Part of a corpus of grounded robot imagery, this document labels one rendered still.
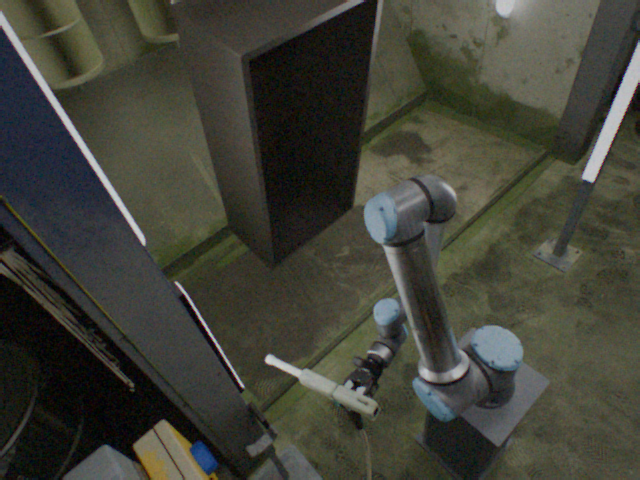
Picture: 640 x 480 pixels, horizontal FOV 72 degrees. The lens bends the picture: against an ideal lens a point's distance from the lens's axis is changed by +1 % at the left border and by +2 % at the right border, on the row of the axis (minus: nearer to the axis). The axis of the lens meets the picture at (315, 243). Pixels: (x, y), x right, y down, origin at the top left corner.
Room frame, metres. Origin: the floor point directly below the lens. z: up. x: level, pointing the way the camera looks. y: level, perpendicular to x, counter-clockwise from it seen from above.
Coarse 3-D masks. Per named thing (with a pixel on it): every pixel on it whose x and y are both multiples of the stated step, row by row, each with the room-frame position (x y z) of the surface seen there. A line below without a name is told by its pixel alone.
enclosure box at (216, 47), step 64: (192, 0) 1.52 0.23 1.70; (256, 0) 1.49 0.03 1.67; (320, 0) 1.47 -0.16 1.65; (192, 64) 1.49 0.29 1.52; (256, 64) 1.72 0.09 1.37; (320, 64) 1.86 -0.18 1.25; (256, 128) 1.27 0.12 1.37; (320, 128) 1.91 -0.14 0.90; (256, 192) 1.33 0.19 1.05; (320, 192) 1.88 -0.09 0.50
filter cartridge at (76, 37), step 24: (0, 0) 2.12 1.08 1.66; (24, 0) 2.13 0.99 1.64; (48, 0) 2.16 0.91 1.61; (72, 0) 2.27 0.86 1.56; (24, 24) 2.11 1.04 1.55; (48, 24) 2.14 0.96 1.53; (72, 24) 2.20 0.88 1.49; (24, 48) 2.14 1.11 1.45; (48, 48) 2.12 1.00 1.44; (72, 48) 2.16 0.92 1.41; (96, 48) 2.28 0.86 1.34; (48, 72) 2.12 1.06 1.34; (72, 72) 2.14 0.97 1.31; (96, 72) 2.19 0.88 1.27
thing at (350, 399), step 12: (276, 360) 0.80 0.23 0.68; (300, 372) 0.71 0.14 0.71; (312, 372) 0.70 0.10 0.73; (312, 384) 0.65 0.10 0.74; (324, 384) 0.64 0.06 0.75; (336, 384) 0.62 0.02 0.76; (336, 396) 0.58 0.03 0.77; (348, 396) 0.57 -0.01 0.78; (360, 396) 0.56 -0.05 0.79; (348, 408) 0.55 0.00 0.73; (360, 408) 0.52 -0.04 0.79; (372, 408) 0.51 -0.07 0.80; (360, 420) 0.54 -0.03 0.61; (372, 420) 0.49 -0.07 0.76
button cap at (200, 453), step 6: (198, 444) 0.25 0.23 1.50; (192, 450) 0.24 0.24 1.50; (198, 450) 0.24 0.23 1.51; (204, 450) 0.24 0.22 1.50; (198, 456) 0.23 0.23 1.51; (204, 456) 0.23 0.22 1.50; (210, 456) 0.23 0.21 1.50; (198, 462) 0.22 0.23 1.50; (204, 462) 0.22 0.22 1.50; (210, 462) 0.22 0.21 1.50; (204, 468) 0.21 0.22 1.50; (210, 468) 0.21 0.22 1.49; (216, 468) 0.22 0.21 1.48; (210, 474) 0.21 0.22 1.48
